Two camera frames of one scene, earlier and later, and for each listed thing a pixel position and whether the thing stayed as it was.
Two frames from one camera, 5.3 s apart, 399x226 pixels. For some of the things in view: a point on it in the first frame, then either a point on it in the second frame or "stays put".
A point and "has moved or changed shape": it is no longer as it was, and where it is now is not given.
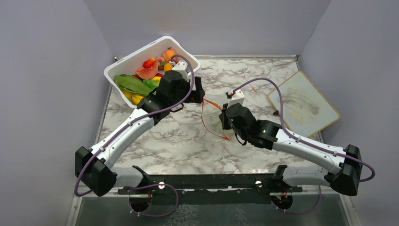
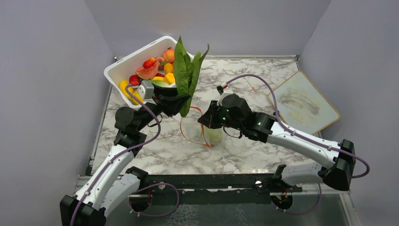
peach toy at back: x=168 y=53 stays put
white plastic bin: x=128 y=65 stays put
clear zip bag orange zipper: x=210 y=115 has moved or changed shape
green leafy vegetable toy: x=132 y=84 -> x=186 y=71
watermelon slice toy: x=147 y=73 stays put
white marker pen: x=253 y=88 stays put
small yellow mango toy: x=167 y=66 stays put
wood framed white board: x=307 y=110 stays put
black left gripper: x=196 y=96 -> x=167 y=100
